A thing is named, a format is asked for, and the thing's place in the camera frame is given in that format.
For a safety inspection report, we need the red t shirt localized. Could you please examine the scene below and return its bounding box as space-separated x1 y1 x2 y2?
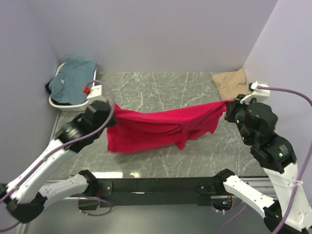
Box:
107 101 226 154

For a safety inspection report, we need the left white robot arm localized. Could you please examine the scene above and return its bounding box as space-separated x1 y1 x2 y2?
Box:
0 101 116 224

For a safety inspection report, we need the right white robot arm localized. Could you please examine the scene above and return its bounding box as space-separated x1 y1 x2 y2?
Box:
214 95 312 234

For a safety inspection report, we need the white laundry basket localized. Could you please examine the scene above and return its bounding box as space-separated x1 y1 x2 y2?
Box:
48 63 97 112

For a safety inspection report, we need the teal blue t shirt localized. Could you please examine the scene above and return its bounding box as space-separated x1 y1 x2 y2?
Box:
49 56 97 105

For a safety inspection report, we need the beige folded t shirt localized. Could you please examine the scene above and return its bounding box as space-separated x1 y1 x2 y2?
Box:
212 69 250 100

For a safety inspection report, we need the black garment in basket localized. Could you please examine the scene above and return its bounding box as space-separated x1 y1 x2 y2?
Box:
45 81 70 106

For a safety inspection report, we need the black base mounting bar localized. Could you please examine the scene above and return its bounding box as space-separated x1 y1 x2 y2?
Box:
98 177 228 206

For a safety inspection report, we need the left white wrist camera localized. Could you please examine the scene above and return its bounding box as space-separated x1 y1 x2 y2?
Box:
83 85 103 102

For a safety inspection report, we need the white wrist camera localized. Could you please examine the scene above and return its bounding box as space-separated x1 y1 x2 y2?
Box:
235 81 270 105
83 85 103 102

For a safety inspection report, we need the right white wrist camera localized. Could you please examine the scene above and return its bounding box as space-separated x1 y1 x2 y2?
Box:
235 81 270 105

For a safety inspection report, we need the aluminium frame rail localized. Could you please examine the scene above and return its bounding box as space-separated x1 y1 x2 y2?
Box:
240 177 276 197

